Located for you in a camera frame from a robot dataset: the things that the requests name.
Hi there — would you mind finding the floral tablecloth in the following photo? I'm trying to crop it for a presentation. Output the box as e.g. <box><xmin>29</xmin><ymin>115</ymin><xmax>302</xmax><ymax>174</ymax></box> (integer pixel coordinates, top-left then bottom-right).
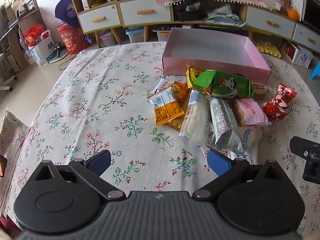
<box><xmin>4</xmin><ymin>41</ymin><xmax>320</xmax><ymax>240</ymax></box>

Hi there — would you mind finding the silver grey snack packet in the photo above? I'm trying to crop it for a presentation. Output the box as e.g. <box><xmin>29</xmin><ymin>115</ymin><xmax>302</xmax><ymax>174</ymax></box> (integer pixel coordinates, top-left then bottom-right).
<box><xmin>209</xmin><ymin>96</ymin><xmax>245</xmax><ymax>156</ymax></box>

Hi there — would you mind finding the purple cloth item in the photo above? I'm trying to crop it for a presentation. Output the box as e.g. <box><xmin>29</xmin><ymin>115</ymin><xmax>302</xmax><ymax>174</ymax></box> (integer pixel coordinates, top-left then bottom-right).
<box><xmin>54</xmin><ymin>0</ymin><xmax>83</xmax><ymax>28</ymax></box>

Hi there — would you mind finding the white patterned box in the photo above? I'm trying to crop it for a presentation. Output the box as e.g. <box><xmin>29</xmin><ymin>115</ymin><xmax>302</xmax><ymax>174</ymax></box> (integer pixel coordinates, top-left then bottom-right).
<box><xmin>281</xmin><ymin>41</ymin><xmax>314</xmax><ymax>68</ymax></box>

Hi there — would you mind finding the wooden shelf cabinet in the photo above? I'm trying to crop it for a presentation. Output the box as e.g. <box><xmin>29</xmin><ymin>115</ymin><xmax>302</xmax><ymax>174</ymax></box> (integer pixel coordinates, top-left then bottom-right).
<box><xmin>65</xmin><ymin>0</ymin><xmax>123</xmax><ymax>48</ymax></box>

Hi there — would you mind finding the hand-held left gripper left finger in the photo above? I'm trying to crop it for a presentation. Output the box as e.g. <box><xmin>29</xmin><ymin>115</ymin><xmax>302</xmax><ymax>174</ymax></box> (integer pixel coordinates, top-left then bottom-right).
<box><xmin>27</xmin><ymin>149</ymin><xmax>126</xmax><ymax>201</ymax></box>

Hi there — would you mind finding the white drawer wooden handle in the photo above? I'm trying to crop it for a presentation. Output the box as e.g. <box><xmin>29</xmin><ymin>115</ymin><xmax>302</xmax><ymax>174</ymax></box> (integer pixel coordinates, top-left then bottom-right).
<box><xmin>246</xmin><ymin>6</ymin><xmax>297</xmax><ymax>40</ymax></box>
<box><xmin>78</xmin><ymin>5</ymin><xmax>122</xmax><ymax>33</ymax></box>
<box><xmin>292</xmin><ymin>24</ymin><xmax>320</xmax><ymax>53</ymax></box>
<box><xmin>120</xmin><ymin>0</ymin><xmax>172</xmax><ymax>27</ymax></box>

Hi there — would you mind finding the golden snack packet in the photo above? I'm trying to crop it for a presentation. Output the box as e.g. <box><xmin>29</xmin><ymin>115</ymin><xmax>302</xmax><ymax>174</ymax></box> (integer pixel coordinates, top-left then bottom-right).
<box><xmin>167</xmin><ymin>115</ymin><xmax>187</xmax><ymax>132</ymax></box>

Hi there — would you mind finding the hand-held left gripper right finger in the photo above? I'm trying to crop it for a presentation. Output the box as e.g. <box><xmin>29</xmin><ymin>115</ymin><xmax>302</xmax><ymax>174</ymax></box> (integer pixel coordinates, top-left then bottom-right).
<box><xmin>192</xmin><ymin>149</ymin><xmax>292</xmax><ymax>201</ymax></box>

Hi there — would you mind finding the orange and white snack packet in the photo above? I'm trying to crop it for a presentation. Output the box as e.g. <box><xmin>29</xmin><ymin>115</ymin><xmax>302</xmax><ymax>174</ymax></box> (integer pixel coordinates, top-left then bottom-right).
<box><xmin>147</xmin><ymin>86</ymin><xmax>184</xmax><ymax>126</ymax></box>

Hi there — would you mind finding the black open case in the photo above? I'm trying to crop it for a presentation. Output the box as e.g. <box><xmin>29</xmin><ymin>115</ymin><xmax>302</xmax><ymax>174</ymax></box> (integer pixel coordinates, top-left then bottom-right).
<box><xmin>173</xmin><ymin>0</ymin><xmax>205</xmax><ymax>22</ymax></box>

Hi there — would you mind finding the clear storage bin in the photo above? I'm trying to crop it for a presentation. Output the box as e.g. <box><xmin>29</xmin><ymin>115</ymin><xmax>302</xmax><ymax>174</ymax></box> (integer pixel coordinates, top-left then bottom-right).
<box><xmin>152</xmin><ymin>29</ymin><xmax>173</xmax><ymax>42</ymax></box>
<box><xmin>100</xmin><ymin>31</ymin><xmax>118</xmax><ymax>47</ymax></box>

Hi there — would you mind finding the pink cardboard box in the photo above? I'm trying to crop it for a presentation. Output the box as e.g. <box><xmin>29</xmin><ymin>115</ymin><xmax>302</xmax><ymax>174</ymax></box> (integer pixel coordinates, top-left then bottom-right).
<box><xmin>162</xmin><ymin>27</ymin><xmax>272</xmax><ymax>84</ymax></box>

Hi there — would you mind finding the clear long biscuit packet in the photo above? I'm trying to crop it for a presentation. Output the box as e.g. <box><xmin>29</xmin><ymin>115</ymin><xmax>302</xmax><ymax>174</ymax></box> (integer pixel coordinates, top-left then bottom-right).
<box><xmin>178</xmin><ymin>89</ymin><xmax>211</xmax><ymax>141</ymax></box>

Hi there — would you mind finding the wooden side rack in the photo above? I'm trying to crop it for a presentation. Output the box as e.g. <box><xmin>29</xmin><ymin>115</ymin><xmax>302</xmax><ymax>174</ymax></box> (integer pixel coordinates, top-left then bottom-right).
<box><xmin>0</xmin><ymin>0</ymin><xmax>40</xmax><ymax>73</ymax></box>

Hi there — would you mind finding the red round gift bag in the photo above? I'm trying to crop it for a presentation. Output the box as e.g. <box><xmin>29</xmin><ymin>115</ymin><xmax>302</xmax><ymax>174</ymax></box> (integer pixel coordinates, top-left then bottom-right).
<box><xmin>57</xmin><ymin>23</ymin><xmax>89</xmax><ymax>54</ymax></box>

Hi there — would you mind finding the white paper bag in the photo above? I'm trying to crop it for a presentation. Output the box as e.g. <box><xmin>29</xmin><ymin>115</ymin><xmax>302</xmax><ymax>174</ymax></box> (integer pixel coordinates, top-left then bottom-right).
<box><xmin>26</xmin><ymin>29</ymin><xmax>57</xmax><ymax>67</ymax></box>

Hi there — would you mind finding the floral chair cushion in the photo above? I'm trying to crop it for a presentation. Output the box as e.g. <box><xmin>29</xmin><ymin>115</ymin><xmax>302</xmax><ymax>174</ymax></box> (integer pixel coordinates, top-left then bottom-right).
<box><xmin>0</xmin><ymin>110</ymin><xmax>29</xmax><ymax>205</ymax></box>

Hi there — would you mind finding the blue plastic stool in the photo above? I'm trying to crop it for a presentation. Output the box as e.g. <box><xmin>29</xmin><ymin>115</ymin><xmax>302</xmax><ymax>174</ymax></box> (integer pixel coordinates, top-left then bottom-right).
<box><xmin>310</xmin><ymin>61</ymin><xmax>320</xmax><ymax>80</ymax></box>

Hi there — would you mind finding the brown snack packet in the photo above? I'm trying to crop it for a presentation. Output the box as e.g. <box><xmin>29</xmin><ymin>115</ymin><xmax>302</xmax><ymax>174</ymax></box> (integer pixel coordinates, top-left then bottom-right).
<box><xmin>251</xmin><ymin>84</ymin><xmax>268</xmax><ymax>102</ymax></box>

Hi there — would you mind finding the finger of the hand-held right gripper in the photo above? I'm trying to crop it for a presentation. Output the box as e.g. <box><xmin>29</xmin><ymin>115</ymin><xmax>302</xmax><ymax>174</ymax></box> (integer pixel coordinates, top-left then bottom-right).
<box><xmin>289</xmin><ymin>136</ymin><xmax>320</xmax><ymax>181</ymax></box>

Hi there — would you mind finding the white and pink snack packet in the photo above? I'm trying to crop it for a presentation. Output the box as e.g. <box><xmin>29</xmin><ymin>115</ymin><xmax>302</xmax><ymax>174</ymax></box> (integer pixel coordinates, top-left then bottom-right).
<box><xmin>149</xmin><ymin>77</ymin><xmax>173</xmax><ymax>96</ymax></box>

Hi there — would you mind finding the yellow snack packet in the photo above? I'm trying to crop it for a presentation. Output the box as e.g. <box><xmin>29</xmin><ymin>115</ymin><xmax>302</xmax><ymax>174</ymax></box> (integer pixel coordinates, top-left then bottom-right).
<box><xmin>185</xmin><ymin>67</ymin><xmax>203</xmax><ymax>89</ymax></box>

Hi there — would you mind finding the pile of papers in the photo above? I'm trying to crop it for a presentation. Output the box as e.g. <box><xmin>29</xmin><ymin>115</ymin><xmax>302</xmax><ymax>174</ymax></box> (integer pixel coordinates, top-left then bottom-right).
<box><xmin>205</xmin><ymin>5</ymin><xmax>247</xmax><ymax>27</ymax></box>

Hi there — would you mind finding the long wooden cabinet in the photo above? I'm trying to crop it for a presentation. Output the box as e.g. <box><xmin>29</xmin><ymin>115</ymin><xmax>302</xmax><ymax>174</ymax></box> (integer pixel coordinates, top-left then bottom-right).
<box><xmin>119</xmin><ymin>0</ymin><xmax>320</xmax><ymax>55</ymax></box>

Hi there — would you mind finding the microwave oven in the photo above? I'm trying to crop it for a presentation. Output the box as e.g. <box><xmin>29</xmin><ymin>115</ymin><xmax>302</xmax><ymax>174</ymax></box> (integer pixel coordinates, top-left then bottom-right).
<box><xmin>301</xmin><ymin>0</ymin><xmax>320</xmax><ymax>33</ymax></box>

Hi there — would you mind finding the red shopping bag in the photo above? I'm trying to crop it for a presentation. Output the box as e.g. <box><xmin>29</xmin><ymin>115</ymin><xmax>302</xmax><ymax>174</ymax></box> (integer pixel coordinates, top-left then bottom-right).
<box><xmin>25</xmin><ymin>24</ymin><xmax>47</xmax><ymax>47</ymax></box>

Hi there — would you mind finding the yellow egg tray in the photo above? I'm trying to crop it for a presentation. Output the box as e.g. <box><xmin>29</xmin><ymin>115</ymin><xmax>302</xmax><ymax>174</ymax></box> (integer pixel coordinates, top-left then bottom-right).
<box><xmin>255</xmin><ymin>40</ymin><xmax>282</xmax><ymax>58</ymax></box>

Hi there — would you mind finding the green snack packet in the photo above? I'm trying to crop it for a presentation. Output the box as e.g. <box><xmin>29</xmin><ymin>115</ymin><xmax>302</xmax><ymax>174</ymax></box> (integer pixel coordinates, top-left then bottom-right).
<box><xmin>192</xmin><ymin>70</ymin><xmax>256</xmax><ymax>99</ymax></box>

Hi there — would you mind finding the small orange snack packet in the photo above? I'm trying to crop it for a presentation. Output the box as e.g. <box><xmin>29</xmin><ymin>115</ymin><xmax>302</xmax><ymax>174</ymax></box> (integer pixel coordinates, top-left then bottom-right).
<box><xmin>172</xmin><ymin>81</ymin><xmax>192</xmax><ymax>102</ymax></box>

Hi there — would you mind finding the clear bin blue lid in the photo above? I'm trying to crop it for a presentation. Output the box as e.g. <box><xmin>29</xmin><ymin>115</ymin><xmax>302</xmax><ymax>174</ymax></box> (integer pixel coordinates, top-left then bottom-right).
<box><xmin>125</xmin><ymin>27</ymin><xmax>146</xmax><ymax>43</ymax></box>

